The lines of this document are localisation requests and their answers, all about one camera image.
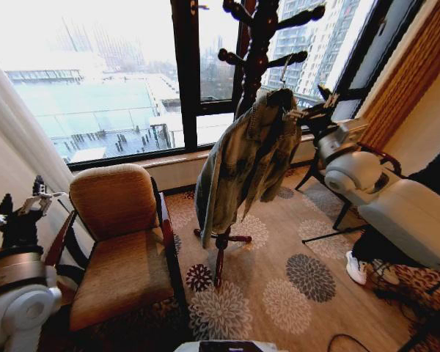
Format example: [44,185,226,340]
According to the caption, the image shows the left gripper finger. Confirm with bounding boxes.
[20,175,66,217]
[0,193,15,231]

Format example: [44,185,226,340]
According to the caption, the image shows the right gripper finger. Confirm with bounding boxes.
[317,84,341,110]
[284,106,317,122]

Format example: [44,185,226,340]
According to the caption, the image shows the silver hook clothes hanger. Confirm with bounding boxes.
[278,54,298,111]

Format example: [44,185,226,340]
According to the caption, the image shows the faded denim jacket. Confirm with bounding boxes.
[194,87,304,251]

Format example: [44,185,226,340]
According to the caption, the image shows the black white striped cushion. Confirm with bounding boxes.
[36,197,97,291]

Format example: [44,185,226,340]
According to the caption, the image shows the dark wooden coat rack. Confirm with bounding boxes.
[192,0,327,289]

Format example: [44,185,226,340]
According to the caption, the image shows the white sheer curtain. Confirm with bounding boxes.
[0,47,75,247]

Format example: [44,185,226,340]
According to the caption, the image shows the brown striped curtain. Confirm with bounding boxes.
[354,0,440,152]

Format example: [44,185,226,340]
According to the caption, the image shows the orange upholstered wooden armchair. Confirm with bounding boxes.
[45,163,190,333]

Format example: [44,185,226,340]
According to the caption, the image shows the thin black stand leg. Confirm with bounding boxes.
[301,225,370,244]

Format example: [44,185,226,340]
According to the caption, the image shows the pale stone window sill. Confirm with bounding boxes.
[142,133,316,173]

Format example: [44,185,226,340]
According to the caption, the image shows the person's white shoe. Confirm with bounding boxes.
[345,250,370,287]

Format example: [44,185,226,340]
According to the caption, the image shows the white robot front shell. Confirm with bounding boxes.
[173,340,290,352]

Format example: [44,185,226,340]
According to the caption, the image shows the black tripod stand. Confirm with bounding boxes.
[396,274,440,352]

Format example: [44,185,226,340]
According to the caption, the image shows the dark window frame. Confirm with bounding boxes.
[66,0,426,173]

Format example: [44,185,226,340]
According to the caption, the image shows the black floor cable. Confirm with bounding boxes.
[327,332,372,352]

